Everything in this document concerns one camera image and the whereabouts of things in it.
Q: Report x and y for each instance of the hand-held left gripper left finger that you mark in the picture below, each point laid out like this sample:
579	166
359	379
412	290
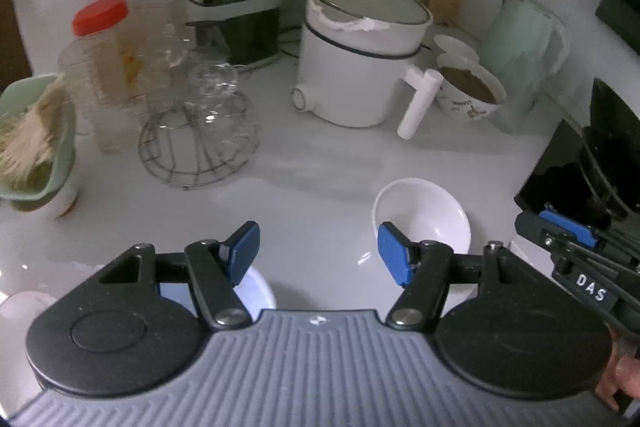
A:
245	253

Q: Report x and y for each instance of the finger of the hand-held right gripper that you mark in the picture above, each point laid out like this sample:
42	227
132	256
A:
550	232

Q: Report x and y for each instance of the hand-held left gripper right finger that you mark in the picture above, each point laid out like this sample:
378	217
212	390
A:
395	257

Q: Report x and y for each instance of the translucent plastic bowl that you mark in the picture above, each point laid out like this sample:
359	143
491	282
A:
260	294

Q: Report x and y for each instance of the white ceramic bowl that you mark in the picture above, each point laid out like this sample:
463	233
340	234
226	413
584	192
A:
425	212

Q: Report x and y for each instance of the white floral plate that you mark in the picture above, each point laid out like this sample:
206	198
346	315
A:
20	332

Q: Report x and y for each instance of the person's right hand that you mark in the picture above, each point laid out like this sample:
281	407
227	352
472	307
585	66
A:
622	377

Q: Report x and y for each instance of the black cooktop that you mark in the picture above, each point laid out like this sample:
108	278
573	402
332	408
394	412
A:
565	177

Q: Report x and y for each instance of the printed white mug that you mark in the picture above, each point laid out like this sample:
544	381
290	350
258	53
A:
465	104

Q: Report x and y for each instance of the clear glass mug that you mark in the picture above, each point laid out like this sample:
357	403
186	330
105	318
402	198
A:
215	82

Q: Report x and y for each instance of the pale green kettle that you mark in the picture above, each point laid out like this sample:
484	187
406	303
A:
525	52

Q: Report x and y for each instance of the white bowl with brown rim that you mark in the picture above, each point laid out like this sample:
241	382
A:
62	204

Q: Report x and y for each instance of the white electric cooking pot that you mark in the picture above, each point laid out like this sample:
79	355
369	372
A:
350	72

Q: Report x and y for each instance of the green colander basket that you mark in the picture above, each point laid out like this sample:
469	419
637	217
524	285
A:
55	177

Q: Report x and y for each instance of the plain white cup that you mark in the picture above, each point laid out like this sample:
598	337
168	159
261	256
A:
452	44

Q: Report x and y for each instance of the clear glass cup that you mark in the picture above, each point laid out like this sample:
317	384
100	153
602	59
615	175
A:
172	39

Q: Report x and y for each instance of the green chopstick holder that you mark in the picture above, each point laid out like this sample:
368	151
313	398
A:
250	27

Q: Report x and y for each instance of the dried noodles bundle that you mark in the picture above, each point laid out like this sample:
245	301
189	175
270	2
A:
27	142

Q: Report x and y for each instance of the red-lidded plastic jar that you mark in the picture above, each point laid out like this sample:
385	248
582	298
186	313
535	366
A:
100	17

